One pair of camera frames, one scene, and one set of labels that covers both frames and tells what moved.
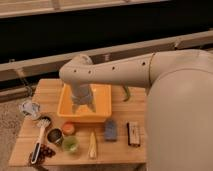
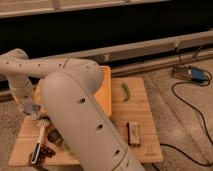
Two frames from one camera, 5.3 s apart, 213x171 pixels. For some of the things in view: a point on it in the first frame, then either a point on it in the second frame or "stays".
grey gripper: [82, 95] to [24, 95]
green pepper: [126, 88] stays
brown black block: [133, 130] stays
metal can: [55, 136] stays
